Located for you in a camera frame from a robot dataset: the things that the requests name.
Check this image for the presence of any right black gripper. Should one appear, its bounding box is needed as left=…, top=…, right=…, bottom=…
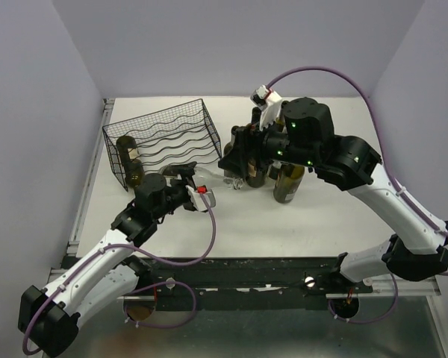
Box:
left=217, top=112, right=317, bottom=178

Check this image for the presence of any clear glass bottle front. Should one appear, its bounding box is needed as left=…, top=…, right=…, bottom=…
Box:
left=158, top=163, right=246, bottom=190

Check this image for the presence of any dark bottle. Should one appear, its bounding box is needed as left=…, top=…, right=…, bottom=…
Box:
left=246, top=157, right=268, bottom=188

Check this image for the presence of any dark bottle front label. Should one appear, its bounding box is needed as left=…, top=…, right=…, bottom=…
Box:
left=116, top=136, right=144, bottom=189

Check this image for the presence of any dark bottle label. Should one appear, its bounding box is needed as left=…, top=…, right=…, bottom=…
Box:
left=116, top=136, right=144, bottom=189
left=223, top=125, right=238, bottom=157

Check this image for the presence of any green bottle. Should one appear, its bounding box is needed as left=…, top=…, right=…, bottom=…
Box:
left=250, top=107, right=261, bottom=126
left=273, top=163, right=305, bottom=204

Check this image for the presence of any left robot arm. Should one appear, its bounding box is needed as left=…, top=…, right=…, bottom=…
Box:
left=18, top=162, right=216, bottom=357

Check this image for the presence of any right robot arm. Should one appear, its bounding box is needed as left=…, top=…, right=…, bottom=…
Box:
left=218, top=97, right=448, bottom=292

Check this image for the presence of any black wire wine rack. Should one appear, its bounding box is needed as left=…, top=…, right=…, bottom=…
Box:
left=102, top=98, right=223, bottom=190

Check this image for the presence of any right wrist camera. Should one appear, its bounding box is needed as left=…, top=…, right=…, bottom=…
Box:
left=250, top=85, right=283, bottom=131

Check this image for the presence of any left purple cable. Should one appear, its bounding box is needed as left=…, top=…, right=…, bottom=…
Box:
left=22, top=193, right=216, bottom=355

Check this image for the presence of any purple cable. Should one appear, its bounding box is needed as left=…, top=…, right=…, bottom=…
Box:
left=267, top=66, right=448, bottom=277
left=22, top=193, right=216, bottom=355

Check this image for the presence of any black mounting rail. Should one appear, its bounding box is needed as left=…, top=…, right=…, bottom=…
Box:
left=120, top=256, right=373, bottom=312

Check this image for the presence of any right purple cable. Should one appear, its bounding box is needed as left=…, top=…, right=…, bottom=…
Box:
left=267, top=66, right=448, bottom=277

